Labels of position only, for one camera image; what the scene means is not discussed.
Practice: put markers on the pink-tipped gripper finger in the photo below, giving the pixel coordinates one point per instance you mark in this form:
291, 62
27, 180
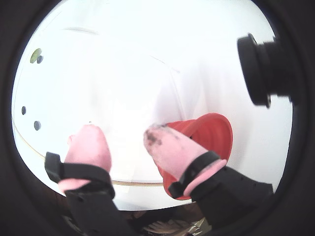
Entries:
91, 150
174, 152

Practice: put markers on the red collapsible silicone cup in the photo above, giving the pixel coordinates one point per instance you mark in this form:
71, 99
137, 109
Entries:
216, 132

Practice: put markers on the medium blueberry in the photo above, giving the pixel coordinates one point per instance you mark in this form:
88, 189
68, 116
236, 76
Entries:
23, 110
37, 125

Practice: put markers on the white paper sheet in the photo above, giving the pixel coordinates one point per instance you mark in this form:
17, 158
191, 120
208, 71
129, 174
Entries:
110, 86

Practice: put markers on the small blueberry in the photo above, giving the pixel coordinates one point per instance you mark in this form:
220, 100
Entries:
40, 59

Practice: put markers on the narrow green leaf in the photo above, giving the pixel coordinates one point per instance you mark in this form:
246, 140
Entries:
34, 55

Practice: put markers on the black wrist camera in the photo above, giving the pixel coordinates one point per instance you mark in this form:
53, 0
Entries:
265, 71

